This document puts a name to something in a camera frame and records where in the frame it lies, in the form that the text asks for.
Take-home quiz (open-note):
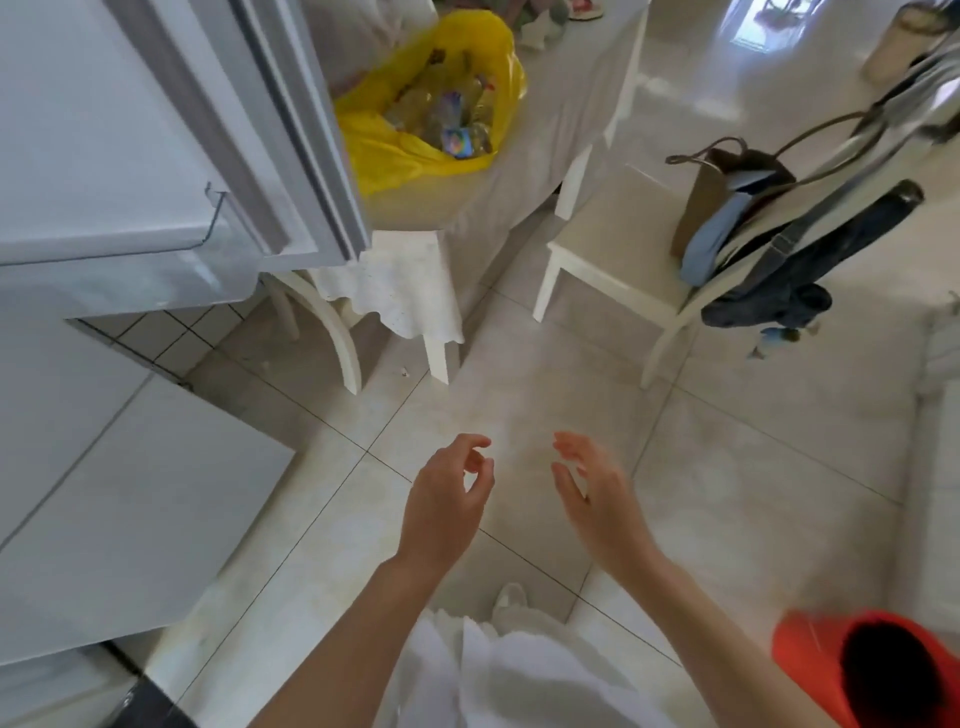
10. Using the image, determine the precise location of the person's left hand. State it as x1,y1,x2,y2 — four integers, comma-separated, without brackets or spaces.
395,433,496,575

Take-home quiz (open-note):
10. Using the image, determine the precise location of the person's right hand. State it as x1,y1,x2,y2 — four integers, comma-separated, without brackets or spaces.
551,431,665,585

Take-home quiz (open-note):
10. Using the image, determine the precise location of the yellow plastic bag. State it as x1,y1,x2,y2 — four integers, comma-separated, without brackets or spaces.
333,8,528,198

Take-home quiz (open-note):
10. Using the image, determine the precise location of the white refrigerator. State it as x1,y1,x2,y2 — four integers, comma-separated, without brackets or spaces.
0,0,373,728

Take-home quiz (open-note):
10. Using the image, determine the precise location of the person's left forearm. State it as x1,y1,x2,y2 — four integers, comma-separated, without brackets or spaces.
251,554,440,728

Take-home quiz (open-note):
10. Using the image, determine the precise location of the person's right forearm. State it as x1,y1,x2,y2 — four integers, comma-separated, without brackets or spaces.
622,551,834,728

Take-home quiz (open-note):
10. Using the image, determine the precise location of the person's white shoe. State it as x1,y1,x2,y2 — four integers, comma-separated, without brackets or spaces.
491,583,531,624

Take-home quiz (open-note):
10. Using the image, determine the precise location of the brown paper bag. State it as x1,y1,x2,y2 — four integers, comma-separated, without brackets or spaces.
665,136,796,260

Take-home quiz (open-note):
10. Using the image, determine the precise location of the white slatted chair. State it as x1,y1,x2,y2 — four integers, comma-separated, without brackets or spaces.
260,269,367,397

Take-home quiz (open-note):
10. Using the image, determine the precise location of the orange bin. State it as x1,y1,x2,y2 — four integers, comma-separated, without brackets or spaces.
772,608,960,728

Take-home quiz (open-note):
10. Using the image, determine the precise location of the white cushioned chair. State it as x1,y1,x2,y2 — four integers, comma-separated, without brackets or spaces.
532,44,960,391

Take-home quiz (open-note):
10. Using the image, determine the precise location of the light blue cloth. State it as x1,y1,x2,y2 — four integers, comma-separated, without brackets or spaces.
678,191,755,288

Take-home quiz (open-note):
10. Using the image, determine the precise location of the round dining table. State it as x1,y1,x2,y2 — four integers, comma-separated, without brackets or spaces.
307,0,652,346

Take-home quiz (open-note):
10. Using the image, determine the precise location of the beige cylindrical container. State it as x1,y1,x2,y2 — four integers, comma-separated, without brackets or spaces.
860,0,954,85

